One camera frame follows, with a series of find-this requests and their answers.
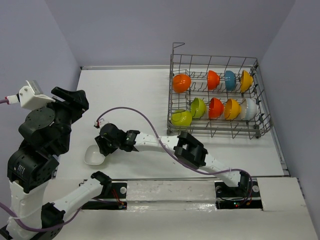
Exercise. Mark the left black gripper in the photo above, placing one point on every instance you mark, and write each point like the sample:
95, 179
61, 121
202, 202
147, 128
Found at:
78, 97

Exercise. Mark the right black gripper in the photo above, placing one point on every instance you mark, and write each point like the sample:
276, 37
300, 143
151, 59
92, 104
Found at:
105, 149

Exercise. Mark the white square bowl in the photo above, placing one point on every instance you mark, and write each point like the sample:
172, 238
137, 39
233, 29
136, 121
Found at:
93, 157

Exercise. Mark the green bowl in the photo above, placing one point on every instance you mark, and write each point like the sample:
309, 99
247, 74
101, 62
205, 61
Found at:
181, 118
197, 108

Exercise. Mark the white orange-bottom bowl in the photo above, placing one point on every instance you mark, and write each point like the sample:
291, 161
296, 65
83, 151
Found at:
181, 83

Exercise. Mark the orange bowl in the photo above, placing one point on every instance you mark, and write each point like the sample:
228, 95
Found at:
213, 80
216, 108

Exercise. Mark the small yellow bowl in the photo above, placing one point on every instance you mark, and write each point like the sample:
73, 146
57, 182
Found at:
232, 109

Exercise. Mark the blue bowl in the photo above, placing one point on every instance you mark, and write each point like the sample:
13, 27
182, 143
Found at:
230, 80

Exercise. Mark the white round bowl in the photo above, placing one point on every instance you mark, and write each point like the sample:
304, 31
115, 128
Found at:
249, 109

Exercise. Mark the large yellow bowl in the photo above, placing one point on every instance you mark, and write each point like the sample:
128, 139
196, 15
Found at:
246, 81

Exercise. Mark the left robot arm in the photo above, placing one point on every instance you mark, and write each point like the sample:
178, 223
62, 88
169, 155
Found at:
29, 172

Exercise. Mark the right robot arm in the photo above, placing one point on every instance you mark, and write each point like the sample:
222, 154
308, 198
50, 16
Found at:
184, 148

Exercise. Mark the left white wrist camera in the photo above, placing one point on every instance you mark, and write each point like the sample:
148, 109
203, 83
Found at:
30, 97

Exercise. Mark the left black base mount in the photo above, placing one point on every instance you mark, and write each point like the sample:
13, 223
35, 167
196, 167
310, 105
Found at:
112, 197

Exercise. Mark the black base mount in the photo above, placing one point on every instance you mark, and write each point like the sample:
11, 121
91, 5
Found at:
112, 197
227, 198

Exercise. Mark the grey wire dish rack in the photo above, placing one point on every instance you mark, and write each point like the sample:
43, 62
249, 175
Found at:
216, 95

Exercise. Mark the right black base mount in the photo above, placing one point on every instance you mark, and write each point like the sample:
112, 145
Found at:
227, 198

